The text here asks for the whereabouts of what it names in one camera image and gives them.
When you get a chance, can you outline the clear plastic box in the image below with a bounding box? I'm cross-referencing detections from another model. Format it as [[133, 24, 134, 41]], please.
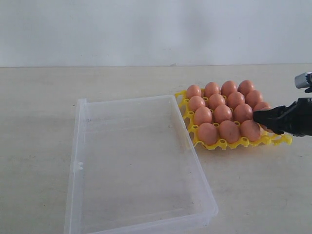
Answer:
[[64, 95, 218, 234]]

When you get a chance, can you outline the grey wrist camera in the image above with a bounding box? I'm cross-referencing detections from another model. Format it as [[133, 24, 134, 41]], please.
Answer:
[[294, 72, 312, 93]]

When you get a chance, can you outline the yellow plastic egg tray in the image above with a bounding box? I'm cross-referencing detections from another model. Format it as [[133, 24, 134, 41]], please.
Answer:
[[175, 90, 293, 150]]

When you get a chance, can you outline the brown egg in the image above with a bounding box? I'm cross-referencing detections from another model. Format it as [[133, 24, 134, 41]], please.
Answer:
[[253, 101, 271, 112], [245, 90, 263, 108], [233, 103, 253, 123], [218, 120, 240, 144], [186, 84, 202, 99], [260, 124, 273, 133], [194, 106, 213, 126], [197, 122, 218, 145], [240, 120, 261, 142], [237, 80, 254, 96], [221, 80, 237, 97], [207, 93, 226, 110], [188, 96, 206, 112], [204, 81, 220, 98], [214, 105, 233, 123], [226, 91, 245, 110]]

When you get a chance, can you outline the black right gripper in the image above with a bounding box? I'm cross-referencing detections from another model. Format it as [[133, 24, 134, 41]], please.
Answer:
[[253, 97, 312, 137]]

